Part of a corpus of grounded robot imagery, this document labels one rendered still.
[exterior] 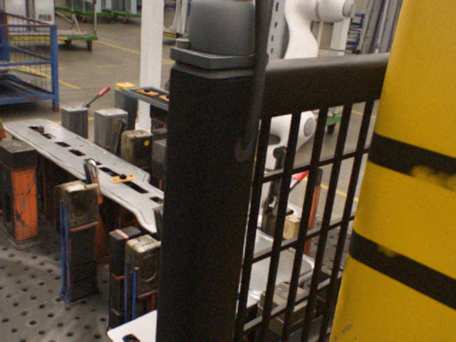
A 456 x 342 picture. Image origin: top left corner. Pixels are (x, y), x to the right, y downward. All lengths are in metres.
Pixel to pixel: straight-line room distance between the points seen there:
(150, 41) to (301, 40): 3.65
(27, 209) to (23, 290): 0.30
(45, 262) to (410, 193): 1.50
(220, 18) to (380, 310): 0.21
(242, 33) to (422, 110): 0.12
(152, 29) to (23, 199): 3.72
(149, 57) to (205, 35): 5.09
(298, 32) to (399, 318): 1.49
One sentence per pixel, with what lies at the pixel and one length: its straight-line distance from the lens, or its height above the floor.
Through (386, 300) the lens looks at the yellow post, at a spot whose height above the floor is 1.41.
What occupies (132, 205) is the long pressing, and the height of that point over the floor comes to 1.00.
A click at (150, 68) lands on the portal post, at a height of 0.67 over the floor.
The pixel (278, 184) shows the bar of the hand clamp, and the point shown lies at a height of 1.12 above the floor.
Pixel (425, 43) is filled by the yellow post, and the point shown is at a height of 1.56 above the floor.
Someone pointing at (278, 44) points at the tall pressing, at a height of 0.96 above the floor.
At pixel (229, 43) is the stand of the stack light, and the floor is 1.56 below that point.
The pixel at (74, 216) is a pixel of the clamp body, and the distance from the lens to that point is 1.40.
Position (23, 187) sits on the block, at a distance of 1.75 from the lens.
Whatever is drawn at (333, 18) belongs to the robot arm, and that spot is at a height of 1.49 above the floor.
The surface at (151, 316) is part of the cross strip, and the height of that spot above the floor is 1.00.
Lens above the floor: 1.59
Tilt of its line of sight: 22 degrees down
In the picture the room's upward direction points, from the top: 6 degrees clockwise
